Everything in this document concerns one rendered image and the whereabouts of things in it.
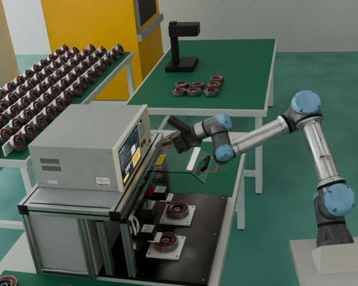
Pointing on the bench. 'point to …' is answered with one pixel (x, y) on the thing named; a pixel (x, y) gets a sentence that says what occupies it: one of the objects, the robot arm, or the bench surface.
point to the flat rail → (140, 196)
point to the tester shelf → (88, 196)
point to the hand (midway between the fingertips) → (156, 143)
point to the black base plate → (157, 274)
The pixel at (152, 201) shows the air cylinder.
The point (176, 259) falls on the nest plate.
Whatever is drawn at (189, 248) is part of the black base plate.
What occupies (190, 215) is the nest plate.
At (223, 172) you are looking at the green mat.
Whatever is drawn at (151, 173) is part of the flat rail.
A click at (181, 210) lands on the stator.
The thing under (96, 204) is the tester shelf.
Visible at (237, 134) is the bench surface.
